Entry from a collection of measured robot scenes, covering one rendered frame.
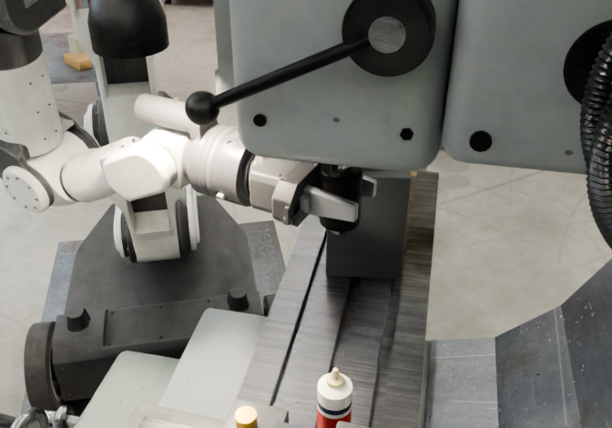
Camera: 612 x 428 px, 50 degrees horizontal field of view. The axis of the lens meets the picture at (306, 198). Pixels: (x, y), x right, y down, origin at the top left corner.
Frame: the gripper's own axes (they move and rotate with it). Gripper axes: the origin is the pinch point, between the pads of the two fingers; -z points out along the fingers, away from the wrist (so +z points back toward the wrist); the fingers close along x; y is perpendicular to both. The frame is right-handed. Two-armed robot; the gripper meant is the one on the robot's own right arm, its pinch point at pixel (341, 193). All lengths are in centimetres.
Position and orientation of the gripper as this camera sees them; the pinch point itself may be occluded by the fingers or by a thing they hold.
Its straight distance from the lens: 72.6
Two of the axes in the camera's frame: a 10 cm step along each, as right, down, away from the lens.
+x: 4.5, -4.8, 7.5
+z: -8.9, -2.5, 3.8
